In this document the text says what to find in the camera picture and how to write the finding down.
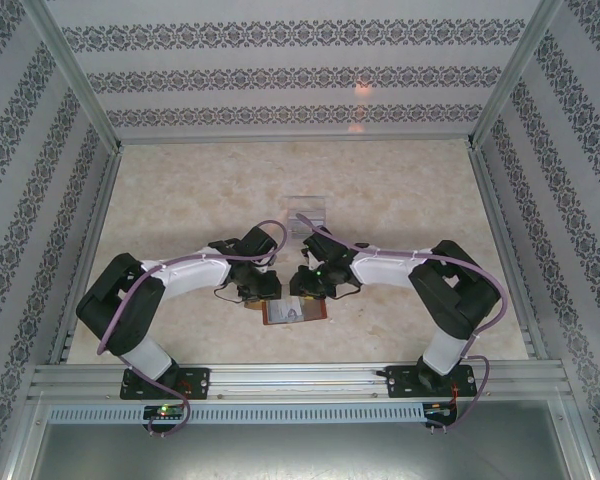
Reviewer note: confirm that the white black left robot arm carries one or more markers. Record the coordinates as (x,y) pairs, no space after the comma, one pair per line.
(190,272)

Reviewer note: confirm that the brown leather card holder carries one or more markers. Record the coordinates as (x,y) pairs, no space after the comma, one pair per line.
(312,311)

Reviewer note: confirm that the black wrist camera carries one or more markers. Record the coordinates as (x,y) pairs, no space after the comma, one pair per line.
(319,246)
(257,242)

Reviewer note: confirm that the grey metal sheet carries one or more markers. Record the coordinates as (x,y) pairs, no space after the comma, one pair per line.
(300,450)

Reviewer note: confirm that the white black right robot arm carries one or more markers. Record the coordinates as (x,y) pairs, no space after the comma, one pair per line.
(385,267)

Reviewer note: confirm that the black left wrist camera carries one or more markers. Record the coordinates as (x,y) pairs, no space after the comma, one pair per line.
(257,242)

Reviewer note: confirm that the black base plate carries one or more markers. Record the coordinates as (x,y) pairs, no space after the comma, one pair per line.
(197,385)
(400,382)

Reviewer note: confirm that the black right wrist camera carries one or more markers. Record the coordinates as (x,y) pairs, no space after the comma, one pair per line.
(319,246)

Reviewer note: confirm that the small controller board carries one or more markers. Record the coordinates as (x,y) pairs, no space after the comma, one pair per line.
(165,411)
(437,409)

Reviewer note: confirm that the white pink printed card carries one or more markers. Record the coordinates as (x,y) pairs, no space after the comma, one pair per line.
(307,218)

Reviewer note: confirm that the aluminium frame post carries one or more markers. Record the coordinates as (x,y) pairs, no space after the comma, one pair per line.
(510,75)
(82,75)

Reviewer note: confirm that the clear acrylic card stand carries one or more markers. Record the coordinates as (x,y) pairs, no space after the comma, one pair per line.
(307,205)

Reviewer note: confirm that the aluminium side rail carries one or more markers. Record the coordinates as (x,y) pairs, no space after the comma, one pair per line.
(491,200)
(104,200)

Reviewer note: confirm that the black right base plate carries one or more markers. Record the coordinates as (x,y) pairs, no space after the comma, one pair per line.
(400,382)

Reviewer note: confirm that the aluminium mounting rail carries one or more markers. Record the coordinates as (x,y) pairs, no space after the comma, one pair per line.
(290,382)

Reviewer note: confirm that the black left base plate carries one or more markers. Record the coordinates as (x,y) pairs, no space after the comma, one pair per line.
(197,385)

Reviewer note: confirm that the grey printed card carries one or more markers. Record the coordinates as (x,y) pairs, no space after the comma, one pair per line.
(282,312)

